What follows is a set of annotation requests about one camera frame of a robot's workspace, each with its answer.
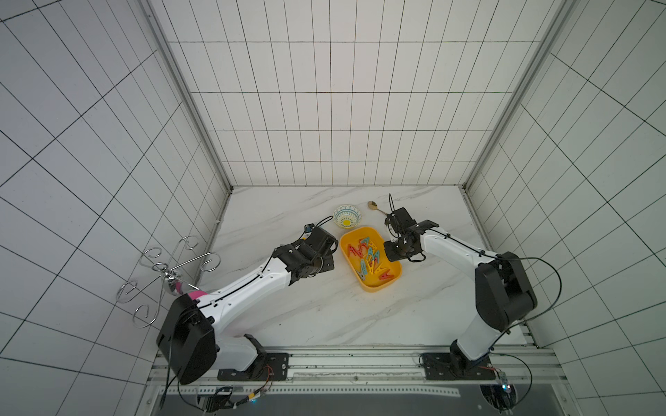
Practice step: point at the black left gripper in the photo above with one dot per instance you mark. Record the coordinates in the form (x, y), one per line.
(328, 264)

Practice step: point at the yellow clothespin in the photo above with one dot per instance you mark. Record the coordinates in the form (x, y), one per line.
(381, 270)

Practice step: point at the red clothespin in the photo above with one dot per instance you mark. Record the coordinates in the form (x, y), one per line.
(357, 251)
(386, 276)

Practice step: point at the yellow storage box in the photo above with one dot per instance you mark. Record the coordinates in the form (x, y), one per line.
(364, 252)

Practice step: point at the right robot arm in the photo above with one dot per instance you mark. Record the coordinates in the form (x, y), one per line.
(503, 292)

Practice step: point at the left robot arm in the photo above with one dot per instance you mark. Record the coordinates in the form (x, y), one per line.
(192, 335)

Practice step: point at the patterned small bowl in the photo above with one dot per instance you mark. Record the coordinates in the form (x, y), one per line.
(347, 217)

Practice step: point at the pink bowl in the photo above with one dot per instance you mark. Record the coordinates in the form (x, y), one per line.
(196, 294)

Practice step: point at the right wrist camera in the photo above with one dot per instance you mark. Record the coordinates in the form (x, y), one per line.
(399, 221)

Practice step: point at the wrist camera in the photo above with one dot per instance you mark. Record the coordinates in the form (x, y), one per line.
(319, 240)
(399, 221)

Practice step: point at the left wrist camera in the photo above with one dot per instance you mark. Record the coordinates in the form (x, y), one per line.
(319, 240)

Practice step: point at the metal wire cup rack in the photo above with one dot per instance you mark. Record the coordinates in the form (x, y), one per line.
(168, 280)

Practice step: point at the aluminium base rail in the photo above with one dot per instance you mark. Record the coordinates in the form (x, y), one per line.
(392, 370)

